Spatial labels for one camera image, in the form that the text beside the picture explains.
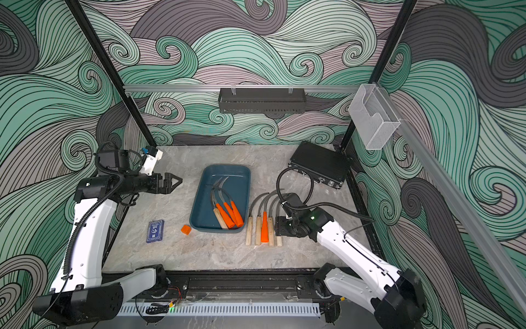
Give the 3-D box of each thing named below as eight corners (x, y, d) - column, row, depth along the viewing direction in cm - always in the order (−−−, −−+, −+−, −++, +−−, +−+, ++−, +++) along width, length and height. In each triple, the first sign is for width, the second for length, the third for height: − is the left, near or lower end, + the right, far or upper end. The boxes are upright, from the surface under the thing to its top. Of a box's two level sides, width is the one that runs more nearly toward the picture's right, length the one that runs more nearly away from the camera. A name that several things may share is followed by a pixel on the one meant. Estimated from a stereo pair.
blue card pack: (148, 243, 86) (145, 241, 84) (150, 223, 92) (148, 221, 90) (162, 240, 87) (161, 238, 85) (164, 221, 92) (163, 219, 91)
